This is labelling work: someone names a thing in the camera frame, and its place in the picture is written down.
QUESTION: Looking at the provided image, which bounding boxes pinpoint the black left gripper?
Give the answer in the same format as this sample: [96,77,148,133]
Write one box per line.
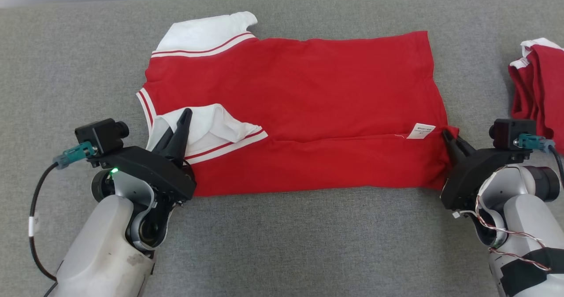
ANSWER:
[90,108,197,204]

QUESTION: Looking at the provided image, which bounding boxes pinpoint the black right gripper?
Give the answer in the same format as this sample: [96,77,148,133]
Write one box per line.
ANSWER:
[440,129,533,211]

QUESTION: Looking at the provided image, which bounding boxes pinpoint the red Bulls basketball shorts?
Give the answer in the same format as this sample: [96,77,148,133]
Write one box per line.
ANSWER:
[508,37,564,155]

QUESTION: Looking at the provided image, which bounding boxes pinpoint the red white-trimmed basketball jersey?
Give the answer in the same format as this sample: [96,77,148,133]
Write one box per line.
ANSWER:
[136,11,460,197]

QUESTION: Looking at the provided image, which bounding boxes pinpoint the teal right camera connector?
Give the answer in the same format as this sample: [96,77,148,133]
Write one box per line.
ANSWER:
[513,134,556,152]

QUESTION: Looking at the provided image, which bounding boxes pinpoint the teal camera connector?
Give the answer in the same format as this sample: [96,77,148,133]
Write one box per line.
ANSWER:
[52,141,98,170]
[513,134,556,152]

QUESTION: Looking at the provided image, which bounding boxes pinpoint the red white twisted wires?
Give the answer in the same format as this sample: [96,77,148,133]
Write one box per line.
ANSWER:
[453,167,552,271]

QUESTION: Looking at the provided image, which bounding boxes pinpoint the teal left camera connector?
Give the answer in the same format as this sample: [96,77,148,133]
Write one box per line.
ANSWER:
[52,141,98,170]

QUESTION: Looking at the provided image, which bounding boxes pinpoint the black right camera cable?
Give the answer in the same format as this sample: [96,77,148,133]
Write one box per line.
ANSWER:
[548,145,564,188]

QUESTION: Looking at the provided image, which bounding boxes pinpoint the black camera cable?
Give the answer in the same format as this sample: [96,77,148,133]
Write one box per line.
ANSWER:
[28,162,60,282]
[548,145,564,188]

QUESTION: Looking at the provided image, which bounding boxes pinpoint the black left camera cable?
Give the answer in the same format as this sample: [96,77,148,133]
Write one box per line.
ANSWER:
[28,162,60,282]

